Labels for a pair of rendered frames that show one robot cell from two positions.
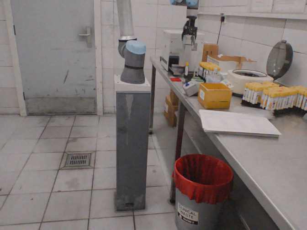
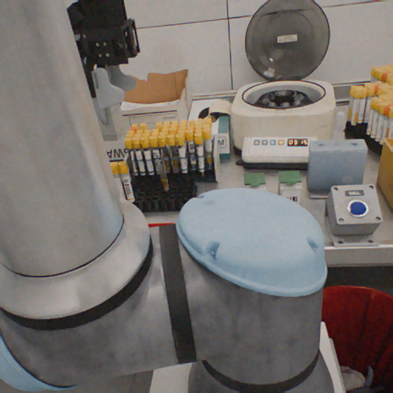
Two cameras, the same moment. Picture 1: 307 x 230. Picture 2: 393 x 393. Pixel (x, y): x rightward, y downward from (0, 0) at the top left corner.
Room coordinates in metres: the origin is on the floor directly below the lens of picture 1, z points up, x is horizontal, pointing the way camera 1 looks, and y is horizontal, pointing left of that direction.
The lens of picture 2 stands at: (1.49, 0.37, 1.32)
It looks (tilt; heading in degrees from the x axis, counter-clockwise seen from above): 33 degrees down; 289
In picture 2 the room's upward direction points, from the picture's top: 8 degrees counter-clockwise
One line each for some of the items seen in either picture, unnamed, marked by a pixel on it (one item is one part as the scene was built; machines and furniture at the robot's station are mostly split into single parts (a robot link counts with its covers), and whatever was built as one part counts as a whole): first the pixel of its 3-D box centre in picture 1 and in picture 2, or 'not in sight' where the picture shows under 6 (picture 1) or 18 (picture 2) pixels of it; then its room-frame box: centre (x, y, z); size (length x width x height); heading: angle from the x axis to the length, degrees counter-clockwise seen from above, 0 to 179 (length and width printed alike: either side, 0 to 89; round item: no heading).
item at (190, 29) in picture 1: (190, 26); (100, 24); (1.81, -0.21, 1.23); 0.09 x 0.08 x 0.12; 6
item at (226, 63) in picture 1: (229, 68); (143, 115); (1.92, -0.54, 0.95); 0.29 x 0.25 x 0.15; 100
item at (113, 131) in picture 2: (187, 49); (107, 120); (1.83, -0.21, 1.08); 0.05 x 0.04 x 0.06; 96
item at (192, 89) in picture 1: (193, 88); (349, 204); (1.42, -0.22, 0.92); 0.13 x 0.07 x 0.08; 100
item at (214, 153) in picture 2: (208, 75); (173, 161); (1.79, -0.37, 0.91); 0.20 x 0.10 x 0.07; 10
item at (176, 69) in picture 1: (175, 68); not in sight; (1.95, -0.14, 0.92); 0.21 x 0.07 x 0.05; 10
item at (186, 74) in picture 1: (193, 71); (151, 177); (1.80, -0.26, 0.93); 0.17 x 0.09 x 0.11; 10
